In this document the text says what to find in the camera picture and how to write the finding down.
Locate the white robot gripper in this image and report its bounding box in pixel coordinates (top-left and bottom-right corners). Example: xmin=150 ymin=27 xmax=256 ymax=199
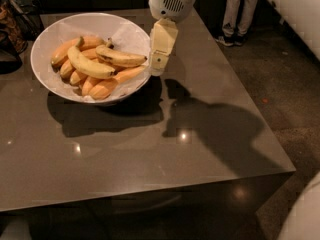
xmin=149 ymin=0 xmax=196 ymax=76

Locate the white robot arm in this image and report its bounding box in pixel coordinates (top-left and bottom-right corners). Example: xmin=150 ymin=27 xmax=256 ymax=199
xmin=216 ymin=0 xmax=320 ymax=240

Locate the white paper bowl liner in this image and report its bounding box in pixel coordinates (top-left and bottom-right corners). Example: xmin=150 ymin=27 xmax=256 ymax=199
xmin=39 ymin=17 xmax=153 ymax=102

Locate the white bowl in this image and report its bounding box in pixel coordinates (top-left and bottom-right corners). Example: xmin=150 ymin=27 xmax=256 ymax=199
xmin=29 ymin=12 xmax=153 ymax=106

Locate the front curved yellow banana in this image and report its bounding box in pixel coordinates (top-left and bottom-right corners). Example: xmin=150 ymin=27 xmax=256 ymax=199
xmin=67 ymin=46 xmax=115 ymax=79

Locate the orange banana bunch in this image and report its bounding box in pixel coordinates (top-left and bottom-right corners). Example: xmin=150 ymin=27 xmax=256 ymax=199
xmin=50 ymin=36 xmax=146 ymax=100

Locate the person in beige trousers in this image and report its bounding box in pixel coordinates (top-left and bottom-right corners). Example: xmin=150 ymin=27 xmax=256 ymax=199
xmin=215 ymin=0 xmax=258 ymax=47

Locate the patterned container at left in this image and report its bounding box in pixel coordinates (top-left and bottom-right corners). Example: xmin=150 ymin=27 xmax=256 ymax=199
xmin=0 ymin=1 xmax=28 ymax=54

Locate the dark wire rack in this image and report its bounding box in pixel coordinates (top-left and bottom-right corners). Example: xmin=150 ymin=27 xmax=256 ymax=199
xmin=6 ymin=0 xmax=44 ymax=40

